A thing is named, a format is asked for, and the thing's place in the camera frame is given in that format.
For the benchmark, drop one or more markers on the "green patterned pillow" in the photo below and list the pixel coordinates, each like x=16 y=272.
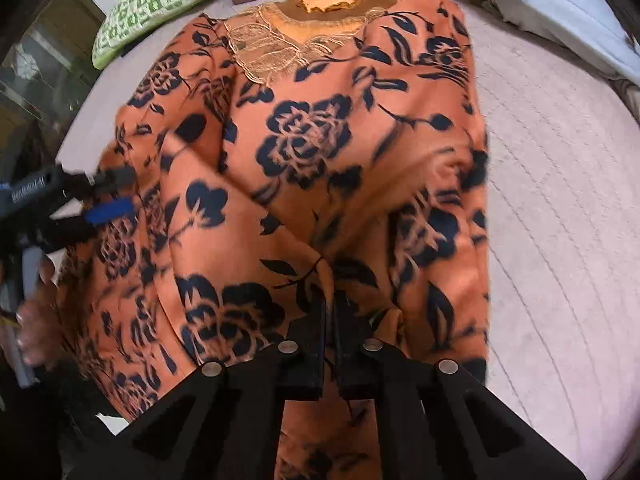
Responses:
x=145 y=15

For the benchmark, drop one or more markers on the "orange floral sweater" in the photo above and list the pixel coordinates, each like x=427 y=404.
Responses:
x=310 y=135

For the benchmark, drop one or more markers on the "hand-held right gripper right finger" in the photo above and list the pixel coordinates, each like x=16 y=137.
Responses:
x=350 y=360

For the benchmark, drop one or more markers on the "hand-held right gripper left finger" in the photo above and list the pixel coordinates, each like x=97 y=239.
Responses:
x=310 y=360

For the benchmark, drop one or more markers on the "wooden cabinet with glass doors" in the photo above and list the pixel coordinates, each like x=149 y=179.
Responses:
x=45 y=60

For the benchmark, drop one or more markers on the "pink quilted bed cover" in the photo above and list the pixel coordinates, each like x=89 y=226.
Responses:
x=550 y=210

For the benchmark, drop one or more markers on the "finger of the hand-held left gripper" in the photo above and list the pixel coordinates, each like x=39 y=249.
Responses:
x=100 y=180
x=107 y=212

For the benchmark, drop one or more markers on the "white pillow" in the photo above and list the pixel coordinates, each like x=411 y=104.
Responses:
x=560 y=10

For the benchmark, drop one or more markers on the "person's left hand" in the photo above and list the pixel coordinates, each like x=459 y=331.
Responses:
x=42 y=320

